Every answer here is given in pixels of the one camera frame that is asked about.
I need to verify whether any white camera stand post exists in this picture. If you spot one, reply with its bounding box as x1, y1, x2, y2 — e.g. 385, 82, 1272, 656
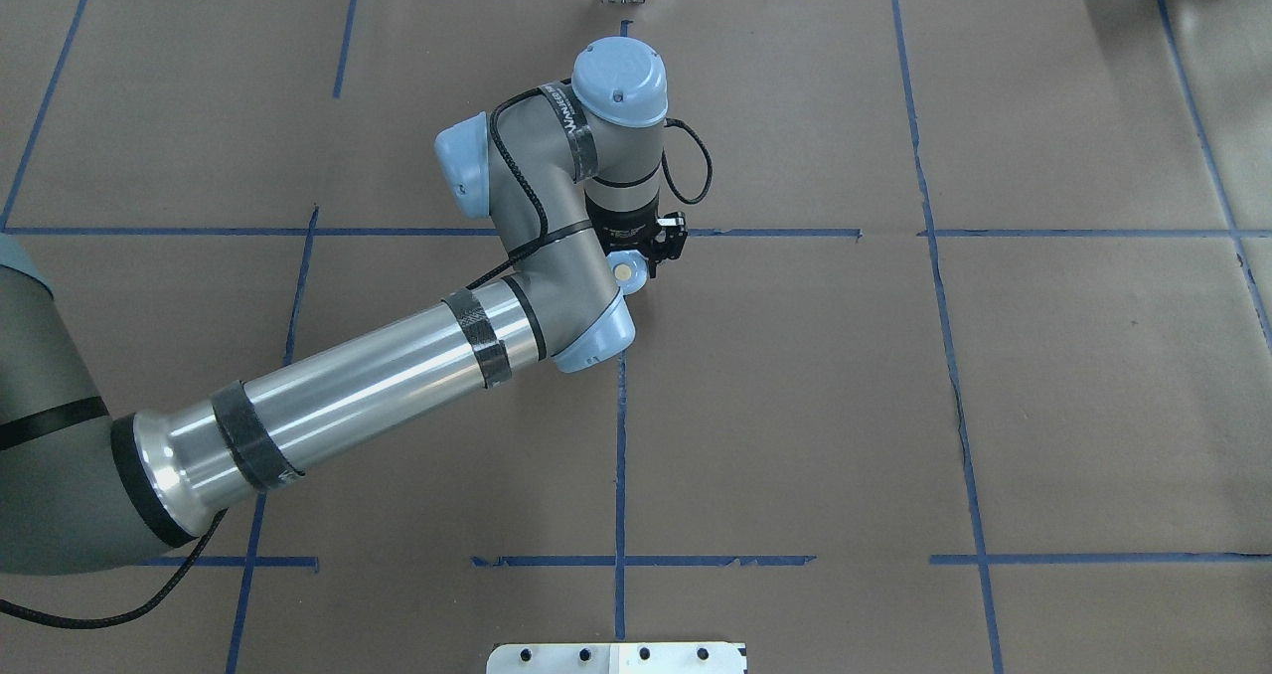
485, 641, 749, 673

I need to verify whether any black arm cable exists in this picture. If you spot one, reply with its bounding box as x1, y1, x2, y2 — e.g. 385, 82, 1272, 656
0, 86, 715, 629

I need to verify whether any brown paper table cover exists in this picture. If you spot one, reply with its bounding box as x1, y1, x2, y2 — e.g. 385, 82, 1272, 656
3, 0, 1269, 673

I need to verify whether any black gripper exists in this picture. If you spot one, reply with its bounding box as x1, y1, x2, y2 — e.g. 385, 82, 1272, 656
584, 182, 661, 253

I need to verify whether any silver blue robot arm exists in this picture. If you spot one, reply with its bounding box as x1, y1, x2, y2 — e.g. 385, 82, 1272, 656
1, 36, 686, 576

